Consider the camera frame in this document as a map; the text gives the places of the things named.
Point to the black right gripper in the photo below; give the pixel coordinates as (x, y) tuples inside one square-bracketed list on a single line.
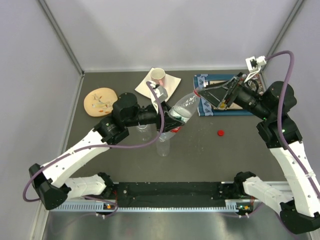
[(228, 92)]

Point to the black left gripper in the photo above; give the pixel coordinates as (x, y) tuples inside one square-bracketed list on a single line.
[(170, 123)]

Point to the clear bottle with red label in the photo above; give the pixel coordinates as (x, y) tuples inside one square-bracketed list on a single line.
[(185, 108)]

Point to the red bottle cap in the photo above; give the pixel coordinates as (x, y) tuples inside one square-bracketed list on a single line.
[(220, 133)]

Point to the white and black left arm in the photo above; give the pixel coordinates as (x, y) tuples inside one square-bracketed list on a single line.
[(52, 181)]

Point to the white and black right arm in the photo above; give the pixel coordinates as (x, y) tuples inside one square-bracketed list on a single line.
[(299, 211)]

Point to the clear bottle with blue cap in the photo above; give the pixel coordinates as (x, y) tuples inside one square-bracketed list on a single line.
[(163, 145)]

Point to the short clear capped bottle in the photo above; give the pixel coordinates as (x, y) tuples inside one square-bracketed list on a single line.
[(145, 132)]

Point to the blue patterned placemat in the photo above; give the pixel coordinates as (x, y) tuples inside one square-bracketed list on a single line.
[(204, 108)]

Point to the silver fork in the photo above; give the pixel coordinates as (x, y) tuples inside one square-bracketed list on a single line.
[(203, 84)]

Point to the white square plate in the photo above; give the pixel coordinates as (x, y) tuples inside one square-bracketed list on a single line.
[(171, 83)]

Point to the pink ceramic mug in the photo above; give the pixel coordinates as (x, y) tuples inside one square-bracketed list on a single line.
[(158, 75)]

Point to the beige oval painted plate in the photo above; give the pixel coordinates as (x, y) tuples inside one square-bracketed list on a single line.
[(99, 102)]

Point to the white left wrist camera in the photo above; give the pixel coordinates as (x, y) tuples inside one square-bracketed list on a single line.
[(159, 91)]

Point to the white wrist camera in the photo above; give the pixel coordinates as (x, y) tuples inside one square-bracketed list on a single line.
[(159, 91), (254, 66)]

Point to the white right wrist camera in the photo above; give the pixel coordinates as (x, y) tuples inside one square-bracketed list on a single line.
[(254, 66)]

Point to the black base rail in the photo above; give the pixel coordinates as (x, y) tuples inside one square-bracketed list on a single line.
[(176, 194)]

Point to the grey slotted cable duct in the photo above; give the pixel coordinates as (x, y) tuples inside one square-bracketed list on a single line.
[(103, 207)]

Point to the metal frame post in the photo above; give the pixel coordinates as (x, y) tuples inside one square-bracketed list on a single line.
[(60, 35), (298, 5)]

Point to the left metal frame post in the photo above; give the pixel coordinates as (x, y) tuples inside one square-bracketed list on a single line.
[(60, 35)]

